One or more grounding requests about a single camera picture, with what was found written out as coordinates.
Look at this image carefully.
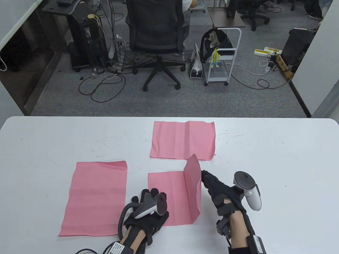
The person's right hand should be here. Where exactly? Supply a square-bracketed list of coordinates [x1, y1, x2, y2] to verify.
[201, 170, 247, 220]

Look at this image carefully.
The person's left hand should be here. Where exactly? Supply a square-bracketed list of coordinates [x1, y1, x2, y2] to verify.
[123, 188, 169, 245]

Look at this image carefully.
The pink cloth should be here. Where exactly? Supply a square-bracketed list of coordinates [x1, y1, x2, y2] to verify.
[59, 161, 128, 237]
[150, 121, 216, 161]
[148, 153, 202, 227]

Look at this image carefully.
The person's right forearm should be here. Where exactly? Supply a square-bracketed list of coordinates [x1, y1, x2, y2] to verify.
[228, 210, 252, 248]

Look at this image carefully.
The person's left forearm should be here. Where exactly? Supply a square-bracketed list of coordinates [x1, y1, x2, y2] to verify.
[121, 228, 147, 249]

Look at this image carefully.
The white rolling cart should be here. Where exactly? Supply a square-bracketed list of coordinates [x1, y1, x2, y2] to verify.
[204, 27, 242, 86]

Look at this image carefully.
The white tote bag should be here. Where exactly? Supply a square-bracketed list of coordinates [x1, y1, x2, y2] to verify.
[189, 42, 204, 79]

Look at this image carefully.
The yellow toy figure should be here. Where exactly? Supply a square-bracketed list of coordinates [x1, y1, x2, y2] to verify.
[211, 48, 221, 69]

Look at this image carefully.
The black bag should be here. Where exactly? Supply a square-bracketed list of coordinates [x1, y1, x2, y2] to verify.
[199, 29, 235, 63]

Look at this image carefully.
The black lit computer case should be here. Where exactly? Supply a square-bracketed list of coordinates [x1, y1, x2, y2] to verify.
[281, 27, 317, 66]

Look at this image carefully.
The brown side table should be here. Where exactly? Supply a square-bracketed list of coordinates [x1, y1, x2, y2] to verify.
[207, 7, 246, 29]

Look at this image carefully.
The long white power strip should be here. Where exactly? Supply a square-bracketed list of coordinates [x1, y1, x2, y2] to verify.
[109, 34, 125, 73]

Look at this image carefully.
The black mesh office chair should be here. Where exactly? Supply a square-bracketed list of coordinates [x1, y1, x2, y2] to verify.
[125, 0, 190, 92]

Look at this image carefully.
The black swivel chair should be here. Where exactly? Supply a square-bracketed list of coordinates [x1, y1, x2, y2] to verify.
[237, 0, 270, 31]

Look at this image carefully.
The black bottle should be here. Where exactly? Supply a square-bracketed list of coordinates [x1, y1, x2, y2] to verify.
[226, 0, 237, 18]

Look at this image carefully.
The black computer tower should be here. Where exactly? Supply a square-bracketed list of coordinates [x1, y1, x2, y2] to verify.
[66, 12, 110, 72]

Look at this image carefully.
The small cream gadget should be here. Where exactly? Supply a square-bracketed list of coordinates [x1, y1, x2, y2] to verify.
[87, 14, 102, 27]

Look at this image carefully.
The dark wooden desk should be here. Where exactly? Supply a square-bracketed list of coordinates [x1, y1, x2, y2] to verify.
[42, 0, 85, 16]

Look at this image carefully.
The black wrist module cable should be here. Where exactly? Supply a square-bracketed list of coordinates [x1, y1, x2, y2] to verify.
[75, 248, 106, 254]

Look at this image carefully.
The thin black floor cable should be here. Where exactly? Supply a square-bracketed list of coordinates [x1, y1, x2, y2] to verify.
[230, 74, 289, 90]

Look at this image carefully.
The white floor cable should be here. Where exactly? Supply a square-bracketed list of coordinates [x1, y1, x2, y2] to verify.
[233, 60, 276, 76]

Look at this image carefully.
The looped black floor cable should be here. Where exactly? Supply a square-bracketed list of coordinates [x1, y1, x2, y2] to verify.
[78, 73, 126, 103]

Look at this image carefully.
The tangle of black cables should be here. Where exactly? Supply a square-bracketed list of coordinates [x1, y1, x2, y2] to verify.
[90, 0, 138, 75]

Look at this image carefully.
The small white wire cart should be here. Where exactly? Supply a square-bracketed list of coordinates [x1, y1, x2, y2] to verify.
[191, 0, 206, 13]

